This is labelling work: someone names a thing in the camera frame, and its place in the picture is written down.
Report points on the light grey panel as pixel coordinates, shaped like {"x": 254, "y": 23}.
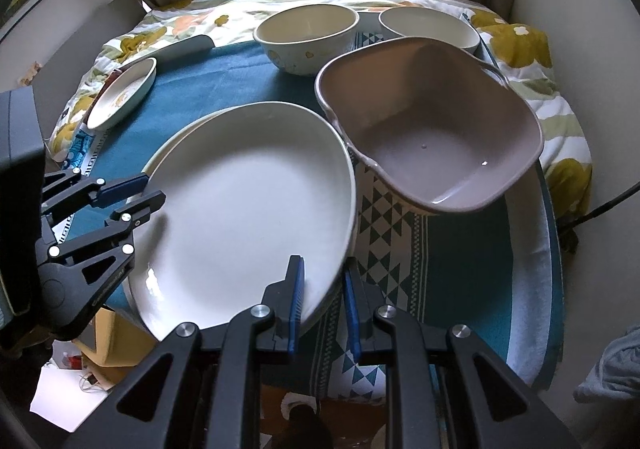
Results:
{"x": 90, "y": 34}

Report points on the white paper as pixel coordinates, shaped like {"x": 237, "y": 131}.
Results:
{"x": 65, "y": 394}

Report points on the cream printed bowl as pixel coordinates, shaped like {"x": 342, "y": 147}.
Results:
{"x": 305, "y": 51}

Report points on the small beige object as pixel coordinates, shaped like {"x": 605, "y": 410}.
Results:
{"x": 34, "y": 70}

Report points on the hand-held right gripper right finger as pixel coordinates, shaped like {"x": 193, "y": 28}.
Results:
{"x": 352, "y": 309}

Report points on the grey curved bar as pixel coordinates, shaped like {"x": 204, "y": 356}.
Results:
{"x": 192, "y": 46}

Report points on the duck print plate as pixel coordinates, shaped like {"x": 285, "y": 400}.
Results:
{"x": 122, "y": 96}

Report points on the floral blanket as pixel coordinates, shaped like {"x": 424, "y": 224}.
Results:
{"x": 525, "y": 54}

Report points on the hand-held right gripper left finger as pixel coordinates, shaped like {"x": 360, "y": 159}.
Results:
{"x": 297, "y": 294}

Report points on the grey cloth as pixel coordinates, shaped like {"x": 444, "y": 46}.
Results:
{"x": 615, "y": 364}

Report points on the large white plate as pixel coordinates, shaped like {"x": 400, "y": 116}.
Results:
{"x": 240, "y": 209}

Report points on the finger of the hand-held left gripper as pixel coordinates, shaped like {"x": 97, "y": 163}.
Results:
{"x": 145, "y": 204}
{"x": 122, "y": 186}

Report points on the cardboard box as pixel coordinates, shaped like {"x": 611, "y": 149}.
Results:
{"x": 120, "y": 339}

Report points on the teal patterned blanket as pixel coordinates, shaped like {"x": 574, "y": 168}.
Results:
{"x": 240, "y": 79}

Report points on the brown plastic basin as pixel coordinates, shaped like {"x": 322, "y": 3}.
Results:
{"x": 425, "y": 129}

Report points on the white bowl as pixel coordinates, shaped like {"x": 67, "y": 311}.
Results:
{"x": 425, "y": 26}

